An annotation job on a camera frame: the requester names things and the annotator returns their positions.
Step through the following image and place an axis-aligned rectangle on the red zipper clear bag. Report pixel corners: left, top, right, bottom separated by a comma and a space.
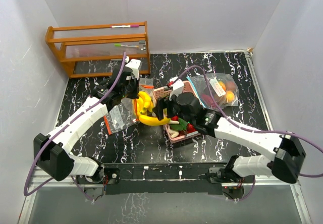
104, 101, 137, 135
132, 78, 154, 122

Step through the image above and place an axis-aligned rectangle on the red strawberry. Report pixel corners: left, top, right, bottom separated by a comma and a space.
186, 123, 196, 133

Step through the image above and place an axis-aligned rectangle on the green cap marker pen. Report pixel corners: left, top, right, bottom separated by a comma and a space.
114, 43, 140, 48

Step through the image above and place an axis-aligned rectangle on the blue zipper clear bag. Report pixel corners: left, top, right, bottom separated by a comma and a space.
187, 73, 239, 110

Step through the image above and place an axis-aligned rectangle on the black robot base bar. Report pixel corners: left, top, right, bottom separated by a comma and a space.
83, 162, 255, 196

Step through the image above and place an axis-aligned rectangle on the grey staples block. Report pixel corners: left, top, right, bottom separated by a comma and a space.
139, 40, 146, 46

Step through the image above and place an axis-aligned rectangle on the wooden shelf rack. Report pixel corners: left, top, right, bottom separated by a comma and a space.
45, 21, 151, 78

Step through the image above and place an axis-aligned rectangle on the pink plastic basket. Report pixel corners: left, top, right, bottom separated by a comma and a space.
153, 80, 200, 144

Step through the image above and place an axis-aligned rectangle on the yellow orange fruit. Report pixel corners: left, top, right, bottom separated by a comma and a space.
226, 90, 235, 103

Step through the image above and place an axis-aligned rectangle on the red apple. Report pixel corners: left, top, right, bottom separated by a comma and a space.
225, 81, 237, 91

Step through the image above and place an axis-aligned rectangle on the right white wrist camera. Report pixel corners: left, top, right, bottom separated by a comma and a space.
168, 77, 184, 101

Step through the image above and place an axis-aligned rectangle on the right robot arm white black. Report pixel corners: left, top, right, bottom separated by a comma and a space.
153, 92, 306, 184

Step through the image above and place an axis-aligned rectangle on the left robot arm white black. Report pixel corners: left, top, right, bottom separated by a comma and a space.
33, 61, 140, 183

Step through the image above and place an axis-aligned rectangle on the yellow banana bunch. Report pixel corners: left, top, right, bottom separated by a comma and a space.
136, 91, 154, 115

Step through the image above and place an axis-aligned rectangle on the purple sweet potato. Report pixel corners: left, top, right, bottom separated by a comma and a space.
201, 94, 216, 108

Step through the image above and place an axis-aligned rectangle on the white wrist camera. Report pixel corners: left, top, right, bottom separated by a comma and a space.
125, 59, 142, 80
168, 77, 184, 101

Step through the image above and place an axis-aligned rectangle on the pink white marker pen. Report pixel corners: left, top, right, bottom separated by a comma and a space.
111, 25, 140, 29

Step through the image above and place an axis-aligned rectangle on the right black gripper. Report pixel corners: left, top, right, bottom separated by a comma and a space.
153, 89, 195, 125

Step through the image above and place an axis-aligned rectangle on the green leaf vegetable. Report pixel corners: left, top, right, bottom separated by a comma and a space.
170, 124, 187, 131

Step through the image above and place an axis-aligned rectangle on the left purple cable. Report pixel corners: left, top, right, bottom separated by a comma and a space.
23, 51, 128, 197

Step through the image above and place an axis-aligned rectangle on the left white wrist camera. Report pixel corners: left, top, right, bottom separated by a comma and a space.
125, 59, 142, 80

